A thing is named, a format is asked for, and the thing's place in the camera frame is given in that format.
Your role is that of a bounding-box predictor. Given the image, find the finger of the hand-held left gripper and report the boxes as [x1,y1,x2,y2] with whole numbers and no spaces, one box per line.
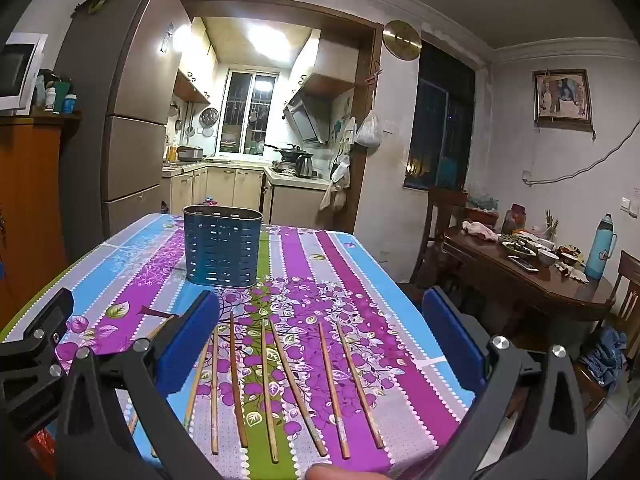
[0,287,76,441]

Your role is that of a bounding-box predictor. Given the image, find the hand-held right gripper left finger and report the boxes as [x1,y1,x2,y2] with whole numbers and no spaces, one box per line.
[55,289,222,480]

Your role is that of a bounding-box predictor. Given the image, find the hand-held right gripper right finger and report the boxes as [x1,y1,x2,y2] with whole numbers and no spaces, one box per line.
[400,286,587,480]

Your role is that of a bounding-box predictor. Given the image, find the wooden chopstick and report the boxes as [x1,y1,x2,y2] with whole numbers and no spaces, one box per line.
[127,314,177,435]
[229,313,249,449]
[317,322,351,460]
[259,319,279,464]
[270,326,329,457]
[211,327,220,456]
[183,342,212,430]
[335,321,385,450]

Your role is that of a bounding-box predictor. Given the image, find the blue perforated utensil holder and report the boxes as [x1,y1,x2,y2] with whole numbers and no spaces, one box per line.
[182,204,264,289]

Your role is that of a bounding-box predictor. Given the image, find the person's right hand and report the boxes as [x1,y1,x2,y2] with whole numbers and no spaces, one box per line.
[305,462,401,480]

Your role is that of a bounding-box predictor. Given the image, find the dark wooden dining table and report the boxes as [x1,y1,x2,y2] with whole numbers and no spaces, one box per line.
[442,225,616,341]

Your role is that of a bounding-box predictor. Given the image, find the pink cloth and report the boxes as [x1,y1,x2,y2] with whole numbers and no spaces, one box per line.
[461,220,500,241]

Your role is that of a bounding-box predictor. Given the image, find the plate of greens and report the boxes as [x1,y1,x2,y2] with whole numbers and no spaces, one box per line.
[501,240,538,257]

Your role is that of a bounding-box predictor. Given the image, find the wooden chair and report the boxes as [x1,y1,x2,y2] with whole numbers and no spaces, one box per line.
[572,250,640,418]
[410,185,468,286]

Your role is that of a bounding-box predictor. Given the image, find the glass jar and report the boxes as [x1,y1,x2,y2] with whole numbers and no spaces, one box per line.
[502,203,530,235]

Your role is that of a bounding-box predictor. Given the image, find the orange wooden cabinet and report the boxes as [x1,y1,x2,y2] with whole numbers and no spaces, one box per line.
[0,112,81,331]

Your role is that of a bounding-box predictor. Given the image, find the floral striped tablecloth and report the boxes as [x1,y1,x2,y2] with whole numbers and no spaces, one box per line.
[0,212,476,480]

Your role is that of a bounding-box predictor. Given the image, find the blue cloth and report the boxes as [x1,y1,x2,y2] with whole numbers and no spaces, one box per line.
[580,325,628,393]

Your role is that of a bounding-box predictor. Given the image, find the beige kitchen base cabinets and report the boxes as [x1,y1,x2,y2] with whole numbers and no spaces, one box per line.
[162,160,331,226]

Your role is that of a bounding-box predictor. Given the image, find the blue thermos bottle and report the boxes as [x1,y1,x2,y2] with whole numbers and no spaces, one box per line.
[584,213,618,282]

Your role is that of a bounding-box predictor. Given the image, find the hanging beige cloth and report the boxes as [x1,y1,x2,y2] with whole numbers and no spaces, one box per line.
[320,182,348,213]

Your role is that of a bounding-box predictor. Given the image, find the black wok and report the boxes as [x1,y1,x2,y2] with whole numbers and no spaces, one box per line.
[264,144,315,161]

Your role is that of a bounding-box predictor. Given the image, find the dark window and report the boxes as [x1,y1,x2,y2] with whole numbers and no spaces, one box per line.
[402,40,476,193]

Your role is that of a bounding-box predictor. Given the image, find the hanging white plastic bag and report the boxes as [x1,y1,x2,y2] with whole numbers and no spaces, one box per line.
[354,107,383,148]

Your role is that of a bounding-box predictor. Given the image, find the kitchen window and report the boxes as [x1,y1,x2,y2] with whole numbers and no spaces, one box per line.
[220,67,278,156]

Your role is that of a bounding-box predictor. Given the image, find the grey refrigerator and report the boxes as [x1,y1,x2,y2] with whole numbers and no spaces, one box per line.
[52,0,193,261]

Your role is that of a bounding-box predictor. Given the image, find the range hood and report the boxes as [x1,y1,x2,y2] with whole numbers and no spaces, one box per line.
[282,94,333,146]

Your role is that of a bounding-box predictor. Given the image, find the green box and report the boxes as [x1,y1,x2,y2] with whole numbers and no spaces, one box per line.
[52,79,72,111]

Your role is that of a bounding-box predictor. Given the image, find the white microwave oven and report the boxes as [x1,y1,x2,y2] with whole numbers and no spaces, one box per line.
[0,32,48,116]

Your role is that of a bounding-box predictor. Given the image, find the kitchen ceiling light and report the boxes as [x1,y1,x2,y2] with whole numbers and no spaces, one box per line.
[247,22,293,58]

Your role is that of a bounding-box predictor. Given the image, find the white wall cable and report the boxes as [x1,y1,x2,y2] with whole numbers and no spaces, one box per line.
[522,120,640,188]

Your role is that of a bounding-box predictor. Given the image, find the framed wall picture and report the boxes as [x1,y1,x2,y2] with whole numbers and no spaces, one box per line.
[532,69,596,133]

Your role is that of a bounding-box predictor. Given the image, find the kitchen wall cabinet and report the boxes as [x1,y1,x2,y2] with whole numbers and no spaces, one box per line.
[287,27,361,98]
[172,17,221,106]

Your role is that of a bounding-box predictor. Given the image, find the gold wall clock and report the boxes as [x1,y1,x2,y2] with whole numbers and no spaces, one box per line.
[382,20,423,61]

